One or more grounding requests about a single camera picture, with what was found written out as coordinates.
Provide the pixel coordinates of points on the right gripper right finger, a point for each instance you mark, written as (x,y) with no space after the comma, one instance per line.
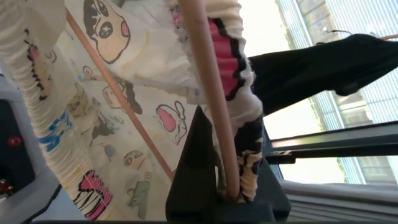
(270,193)

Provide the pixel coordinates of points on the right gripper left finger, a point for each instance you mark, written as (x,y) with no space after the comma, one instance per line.
(192,186)

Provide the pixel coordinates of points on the black garment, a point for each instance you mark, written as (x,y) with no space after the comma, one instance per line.
(311,71)

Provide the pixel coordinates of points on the cream printed garment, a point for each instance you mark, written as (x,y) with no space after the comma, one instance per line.
(140,46)

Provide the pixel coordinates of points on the black clothes rack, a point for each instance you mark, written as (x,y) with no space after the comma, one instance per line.
(280,159)

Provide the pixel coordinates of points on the beige curtain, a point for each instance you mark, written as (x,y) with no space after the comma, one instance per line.
(342,202)

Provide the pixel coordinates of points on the window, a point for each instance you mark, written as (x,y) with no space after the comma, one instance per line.
(367,18)

